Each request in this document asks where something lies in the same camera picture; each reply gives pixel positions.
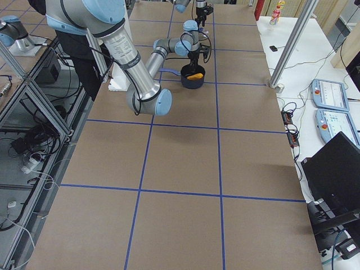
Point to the blue saucepan with handle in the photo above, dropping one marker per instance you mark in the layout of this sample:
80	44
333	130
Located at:
192	80

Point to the teach pendant tablet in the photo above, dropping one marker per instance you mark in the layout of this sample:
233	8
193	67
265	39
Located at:
329	95
331	122

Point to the black laptop on stand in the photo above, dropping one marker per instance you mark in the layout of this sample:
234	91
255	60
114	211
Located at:
333	176

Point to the red patterned plastic bottle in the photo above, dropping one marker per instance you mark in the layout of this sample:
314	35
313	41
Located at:
276	15

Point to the yellow corn cob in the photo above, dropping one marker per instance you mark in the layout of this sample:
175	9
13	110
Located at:
196	76

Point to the aluminium frame post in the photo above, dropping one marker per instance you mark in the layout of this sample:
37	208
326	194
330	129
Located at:
292	41

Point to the lower teach pendant tablet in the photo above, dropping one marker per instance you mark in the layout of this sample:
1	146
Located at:
331	122

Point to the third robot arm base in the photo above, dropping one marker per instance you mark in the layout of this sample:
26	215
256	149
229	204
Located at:
16	38

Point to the white camera stand column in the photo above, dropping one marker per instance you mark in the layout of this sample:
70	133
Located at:
119	81

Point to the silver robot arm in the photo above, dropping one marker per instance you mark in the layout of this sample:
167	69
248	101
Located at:
105	20
181	5

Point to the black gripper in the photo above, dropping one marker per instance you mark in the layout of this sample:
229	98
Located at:
193	55
199	12

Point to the upper teach pendant tablet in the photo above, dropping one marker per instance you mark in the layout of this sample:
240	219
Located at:
329	95

